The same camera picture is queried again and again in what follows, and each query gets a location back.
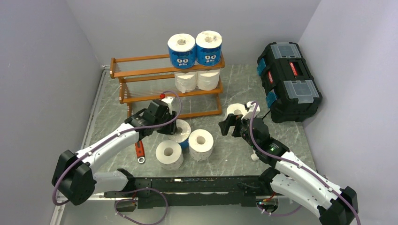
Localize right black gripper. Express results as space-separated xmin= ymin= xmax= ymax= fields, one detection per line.
xmin=218 ymin=112 xmax=259 ymax=150

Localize white roll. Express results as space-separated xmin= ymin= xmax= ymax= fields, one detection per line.
xmin=175 ymin=72 xmax=197 ymax=93
xmin=224 ymin=103 xmax=247 ymax=119
xmin=188 ymin=129 xmax=214 ymax=161
xmin=156 ymin=140 xmax=184 ymax=171

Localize blue roll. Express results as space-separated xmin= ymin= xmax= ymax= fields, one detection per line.
xmin=195 ymin=30 xmax=222 ymax=67
xmin=167 ymin=33 xmax=196 ymax=69
xmin=168 ymin=119 xmax=191 ymax=149

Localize orange wooden two-tier shelf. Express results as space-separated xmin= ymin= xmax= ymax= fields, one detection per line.
xmin=109 ymin=54 xmax=223 ymax=119

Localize white roll sideways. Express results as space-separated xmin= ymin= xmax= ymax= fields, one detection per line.
xmin=197 ymin=69 xmax=221 ymax=90

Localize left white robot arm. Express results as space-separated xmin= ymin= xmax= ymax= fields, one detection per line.
xmin=51 ymin=97 xmax=181 ymax=205

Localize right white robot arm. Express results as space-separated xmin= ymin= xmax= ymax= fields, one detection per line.
xmin=218 ymin=114 xmax=360 ymax=225

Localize green and white pipe fitting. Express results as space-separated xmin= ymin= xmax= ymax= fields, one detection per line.
xmin=251 ymin=151 xmax=259 ymax=161

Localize black plastic toolbox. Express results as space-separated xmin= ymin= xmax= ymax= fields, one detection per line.
xmin=257 ymin=42 xmax=323 ymax=123

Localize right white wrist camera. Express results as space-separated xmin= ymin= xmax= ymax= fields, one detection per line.
xmin=242 ymin=101 xmax=261 ymax=120

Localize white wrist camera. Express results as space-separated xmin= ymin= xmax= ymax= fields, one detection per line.
xmin=160 ymin=93 xmax=175 ymax=113
xmin=242 ymin=101 xmax=261 ymax=120

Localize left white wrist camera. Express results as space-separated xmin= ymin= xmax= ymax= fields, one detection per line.
xmin=160 ymin=93 xmax=175 ymax=113

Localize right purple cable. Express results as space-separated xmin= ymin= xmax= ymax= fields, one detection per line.
xmin=248 ymin=101 xmax=362 ymax=225

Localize purple cable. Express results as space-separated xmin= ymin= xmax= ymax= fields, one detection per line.
xmin=248 ymin=101 xmax=362 ymax=225
xmin=52 ymin=90 xmax=183 ymax=207

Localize red handled tool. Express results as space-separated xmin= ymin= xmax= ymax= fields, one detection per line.
xmin=135 ymin=141 xmax=145 ymax=164

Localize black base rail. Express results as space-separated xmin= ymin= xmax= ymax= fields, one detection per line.
xmin=104 ymin=175 xmax=274 ymax=209

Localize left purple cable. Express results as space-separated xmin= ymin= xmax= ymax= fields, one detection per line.
xmin=52 ymin=90 xmax=183 ymax=207

